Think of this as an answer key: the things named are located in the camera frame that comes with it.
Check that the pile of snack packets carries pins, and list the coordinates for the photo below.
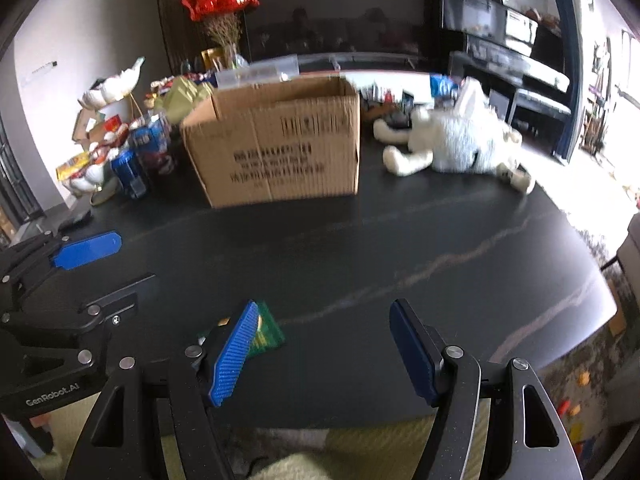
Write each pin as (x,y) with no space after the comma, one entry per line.
(87,177)

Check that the brown cardboard box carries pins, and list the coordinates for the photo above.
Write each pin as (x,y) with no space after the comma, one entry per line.
(280,160)

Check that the blue milk carton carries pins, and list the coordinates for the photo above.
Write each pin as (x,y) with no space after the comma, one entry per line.
(150,140)

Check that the black flat television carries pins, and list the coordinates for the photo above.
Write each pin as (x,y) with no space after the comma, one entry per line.
(350,15)

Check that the blue drink can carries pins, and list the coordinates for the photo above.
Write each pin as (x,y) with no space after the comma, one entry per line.
(127,172)

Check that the white television cabinet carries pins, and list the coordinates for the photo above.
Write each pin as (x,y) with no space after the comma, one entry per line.
(395,79)

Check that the black upright piano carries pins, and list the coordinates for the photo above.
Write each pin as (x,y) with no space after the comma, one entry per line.
(475,10)

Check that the white swan dish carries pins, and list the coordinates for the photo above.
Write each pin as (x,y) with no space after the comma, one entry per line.
(115,87)

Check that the yellow green plush cushion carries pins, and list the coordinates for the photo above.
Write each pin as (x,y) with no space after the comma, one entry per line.
(185,95)

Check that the dried flower bouquet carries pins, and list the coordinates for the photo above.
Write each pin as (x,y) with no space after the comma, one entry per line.
(225,30)

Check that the dark patterned bowl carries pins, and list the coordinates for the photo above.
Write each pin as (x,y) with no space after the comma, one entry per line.
(395,110)

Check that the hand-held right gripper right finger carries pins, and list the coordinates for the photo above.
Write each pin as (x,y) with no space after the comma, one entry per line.
(415,355)

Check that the pale green woven cloth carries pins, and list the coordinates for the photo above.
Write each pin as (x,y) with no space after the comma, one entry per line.
(350,455)

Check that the small brown carton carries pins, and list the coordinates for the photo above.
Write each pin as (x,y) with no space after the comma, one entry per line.
(85,125)

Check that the blue snack bag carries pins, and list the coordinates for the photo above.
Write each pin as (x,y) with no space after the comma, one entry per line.
(442,85)

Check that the clear zip bag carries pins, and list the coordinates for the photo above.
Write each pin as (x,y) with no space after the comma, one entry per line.
(260,72)

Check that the white plush toy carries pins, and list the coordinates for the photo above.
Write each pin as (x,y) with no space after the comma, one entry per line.
(460,140)

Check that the black piano bench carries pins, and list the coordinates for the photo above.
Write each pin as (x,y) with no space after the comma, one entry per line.
(545,105)

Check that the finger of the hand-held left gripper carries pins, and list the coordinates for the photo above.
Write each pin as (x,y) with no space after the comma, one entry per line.
(100,310)
(90,250)

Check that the yellow snack packet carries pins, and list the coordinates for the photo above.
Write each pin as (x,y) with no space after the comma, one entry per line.
(72,165)

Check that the green chips packet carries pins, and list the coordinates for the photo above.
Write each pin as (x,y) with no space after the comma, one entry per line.
(267,332)

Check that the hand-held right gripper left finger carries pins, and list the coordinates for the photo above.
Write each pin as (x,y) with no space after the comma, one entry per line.
(235,355)

